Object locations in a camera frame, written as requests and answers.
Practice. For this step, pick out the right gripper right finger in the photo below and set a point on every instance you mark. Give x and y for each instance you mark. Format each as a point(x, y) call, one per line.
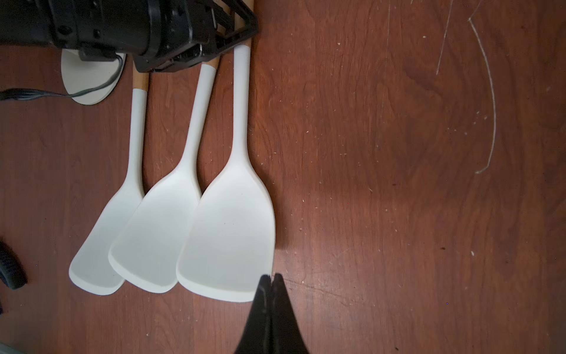
point(285, 334)

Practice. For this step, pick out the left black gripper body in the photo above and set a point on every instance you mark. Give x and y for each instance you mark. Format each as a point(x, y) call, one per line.
point(161, 36)

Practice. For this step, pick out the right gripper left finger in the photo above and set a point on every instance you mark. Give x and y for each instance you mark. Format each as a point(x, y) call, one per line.
point(256, 336)

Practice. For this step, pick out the cream spatula wooden handle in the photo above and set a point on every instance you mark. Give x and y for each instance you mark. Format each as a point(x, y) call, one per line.
point(232, 240)
point(90, 269)
point(147, 250)

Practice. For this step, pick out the cream utensil rack stand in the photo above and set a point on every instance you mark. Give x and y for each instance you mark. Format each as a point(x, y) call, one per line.
point(79, 75)

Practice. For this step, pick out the blue handled pliers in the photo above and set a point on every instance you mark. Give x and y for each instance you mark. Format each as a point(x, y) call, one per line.
point(12, 273)

